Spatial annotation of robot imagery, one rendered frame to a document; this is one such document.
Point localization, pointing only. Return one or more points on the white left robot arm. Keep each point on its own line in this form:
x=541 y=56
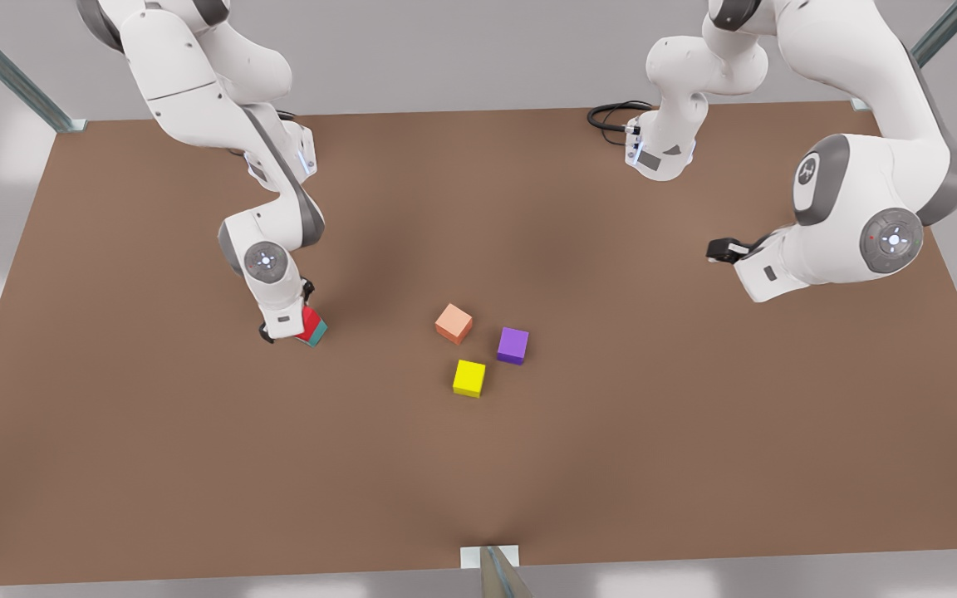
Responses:
x=869 y=158

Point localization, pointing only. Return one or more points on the salmon orange wooden cube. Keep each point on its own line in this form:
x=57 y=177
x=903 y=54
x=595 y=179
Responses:
x=453 y=323

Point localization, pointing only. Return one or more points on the yellow wooden cube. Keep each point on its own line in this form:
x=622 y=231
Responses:
x=469 y=378

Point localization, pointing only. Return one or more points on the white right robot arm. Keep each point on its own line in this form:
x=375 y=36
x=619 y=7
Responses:
x=196 y=91

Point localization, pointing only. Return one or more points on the teal blue wooden cube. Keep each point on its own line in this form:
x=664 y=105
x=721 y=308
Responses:
x=319 y=333

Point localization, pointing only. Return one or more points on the silver frame post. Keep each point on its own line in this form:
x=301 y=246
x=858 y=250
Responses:
x=939 y=29
x=5 y=71
x=497 y=573

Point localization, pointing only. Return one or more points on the purple wooden cube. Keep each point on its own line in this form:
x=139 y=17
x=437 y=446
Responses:
x=512 y=344

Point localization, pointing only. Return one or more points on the red wooden cube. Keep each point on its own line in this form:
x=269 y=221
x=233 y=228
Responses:
x=310 y=320

